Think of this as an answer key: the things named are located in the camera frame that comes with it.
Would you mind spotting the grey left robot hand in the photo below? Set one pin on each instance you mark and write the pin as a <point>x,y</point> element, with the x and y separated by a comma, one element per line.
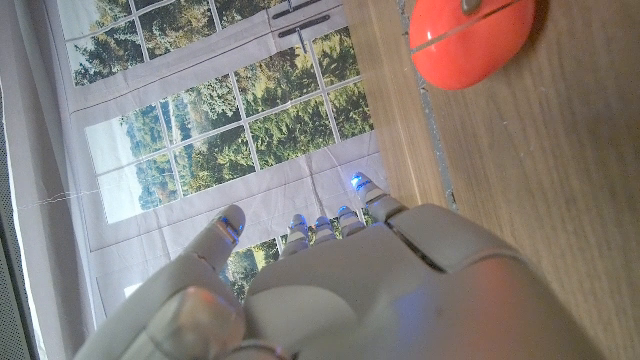
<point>380,295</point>

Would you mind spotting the printed window backdrop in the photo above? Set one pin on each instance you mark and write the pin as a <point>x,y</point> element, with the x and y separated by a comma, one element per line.
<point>210,130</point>

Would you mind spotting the grey tape outline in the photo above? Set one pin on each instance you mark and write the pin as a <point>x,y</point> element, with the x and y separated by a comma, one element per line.
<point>436,145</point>

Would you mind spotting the red toy tomato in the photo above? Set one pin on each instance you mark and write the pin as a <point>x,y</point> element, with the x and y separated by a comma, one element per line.
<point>465,45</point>

